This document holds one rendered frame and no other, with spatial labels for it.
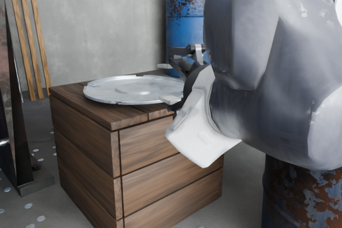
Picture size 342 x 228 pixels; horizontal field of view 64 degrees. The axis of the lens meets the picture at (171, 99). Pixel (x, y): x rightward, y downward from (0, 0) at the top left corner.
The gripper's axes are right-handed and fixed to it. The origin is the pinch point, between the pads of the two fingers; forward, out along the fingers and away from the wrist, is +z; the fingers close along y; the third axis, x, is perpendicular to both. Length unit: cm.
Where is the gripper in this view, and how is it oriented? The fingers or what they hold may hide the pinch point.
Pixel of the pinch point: (169, 82)
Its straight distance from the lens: 54.2
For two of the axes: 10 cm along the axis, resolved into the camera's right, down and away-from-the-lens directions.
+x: -9.5, 1.0, -3.1
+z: -3.2, -1.3, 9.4
